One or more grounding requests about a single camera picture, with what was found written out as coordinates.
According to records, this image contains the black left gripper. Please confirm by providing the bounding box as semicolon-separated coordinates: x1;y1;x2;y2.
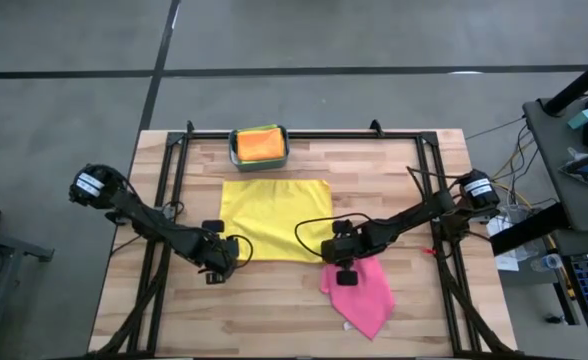
193;219;240;285

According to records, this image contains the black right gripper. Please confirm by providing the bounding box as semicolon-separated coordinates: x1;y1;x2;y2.
321;219;375;287

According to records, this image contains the pink microfiber towel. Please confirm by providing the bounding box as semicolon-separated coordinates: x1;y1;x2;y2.
319;255;397;343

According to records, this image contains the yellow microfiber towel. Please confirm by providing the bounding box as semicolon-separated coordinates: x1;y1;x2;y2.
218;178;335;264

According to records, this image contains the orange microfiber towel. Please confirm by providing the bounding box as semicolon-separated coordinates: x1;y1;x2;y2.
236;127;285;162

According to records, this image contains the teal plastic bin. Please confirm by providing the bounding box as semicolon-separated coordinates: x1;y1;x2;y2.
228;124;290;173

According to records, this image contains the white paper sheet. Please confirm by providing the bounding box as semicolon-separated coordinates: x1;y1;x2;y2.
486;212;543;274

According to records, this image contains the clear plastic bottle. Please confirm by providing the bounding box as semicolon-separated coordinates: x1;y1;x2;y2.
530;253;564;274

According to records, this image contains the grey metal cart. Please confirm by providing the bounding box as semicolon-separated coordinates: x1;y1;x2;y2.
0;223;55;360

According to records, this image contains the grey workstation desk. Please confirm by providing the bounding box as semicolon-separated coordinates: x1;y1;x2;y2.
522;97;588;234

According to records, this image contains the small teal box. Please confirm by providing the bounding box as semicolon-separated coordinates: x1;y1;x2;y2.
567;108;588;131

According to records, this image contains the black diagonal pole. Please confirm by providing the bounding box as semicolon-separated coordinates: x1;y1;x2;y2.
543;49;588;116

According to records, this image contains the black aluminium table frame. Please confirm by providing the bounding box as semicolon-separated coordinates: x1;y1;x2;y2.
87;130;520;359

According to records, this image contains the yellow floor cable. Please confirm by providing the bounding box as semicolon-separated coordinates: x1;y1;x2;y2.
493;180;533;209

